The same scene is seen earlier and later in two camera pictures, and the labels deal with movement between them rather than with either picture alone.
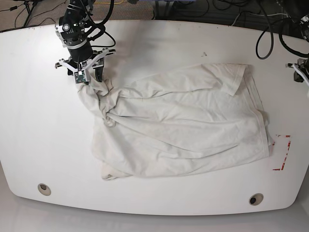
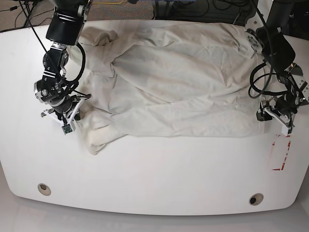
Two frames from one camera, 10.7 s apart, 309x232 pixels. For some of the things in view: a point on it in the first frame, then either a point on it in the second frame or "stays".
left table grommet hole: [44, 189] stays
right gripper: [302, 65] -> [282, 108]
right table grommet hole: [256, 199] stays
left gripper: [80, 68] -> [67, 117]
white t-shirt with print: [158, 121] -> [148, 79]
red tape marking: [273, 144] stays
